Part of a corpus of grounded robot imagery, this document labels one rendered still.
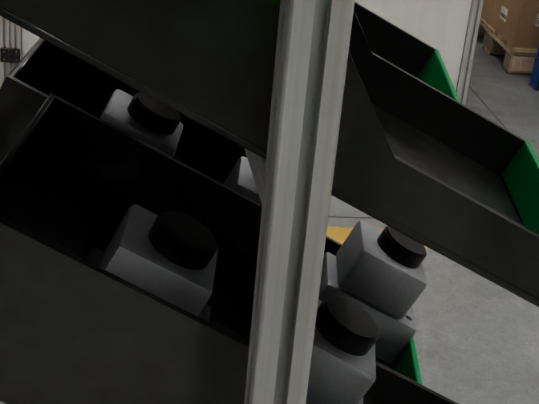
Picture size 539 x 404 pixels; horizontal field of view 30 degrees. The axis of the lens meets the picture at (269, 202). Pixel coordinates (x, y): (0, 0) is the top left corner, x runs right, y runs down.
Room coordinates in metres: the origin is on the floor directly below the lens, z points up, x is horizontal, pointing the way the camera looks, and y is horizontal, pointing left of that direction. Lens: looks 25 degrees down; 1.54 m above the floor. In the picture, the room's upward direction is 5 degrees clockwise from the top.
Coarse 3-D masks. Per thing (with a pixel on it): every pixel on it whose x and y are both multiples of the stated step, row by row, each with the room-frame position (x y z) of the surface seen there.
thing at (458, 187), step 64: (0, 0) 0.33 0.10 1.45; (64, 0) 0.33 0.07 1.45; (128, 0) 0.33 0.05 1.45; (192, 0) 0.33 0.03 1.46; (256, 0) 0.33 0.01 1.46; (128, 64) 0.33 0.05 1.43; (192, 64) 0.33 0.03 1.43; (256, 64) 0.33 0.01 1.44; (384, 64) 0.45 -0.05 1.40; (256, 128) 0.33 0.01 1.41; (384, 128) 0.43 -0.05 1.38; (448, 128) 0.46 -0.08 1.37; (384, 192) 0.33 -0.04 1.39; (448, 192) 0.33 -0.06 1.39; (512, 192) 0.43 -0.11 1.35; (448, 256) 0.33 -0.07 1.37; (512, 256) 0.33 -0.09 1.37
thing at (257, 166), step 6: (246, 150) 0.38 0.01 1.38; (252, 156) 0.37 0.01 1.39; (258, 156) 0.35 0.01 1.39; (252, 162) 0.37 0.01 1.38; (258, 162) 0.35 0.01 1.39; (264, 162) 0.35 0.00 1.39; (252, 168) 0.37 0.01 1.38; (258, 168) 0.35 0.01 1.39; (264, 168) 0.34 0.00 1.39; (258, 174) 0.35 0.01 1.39; (264, 174) 0.34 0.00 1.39; (258, 180) 0.35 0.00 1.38; (258, 186) 0.35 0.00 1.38; (258, 192) 0.35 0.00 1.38
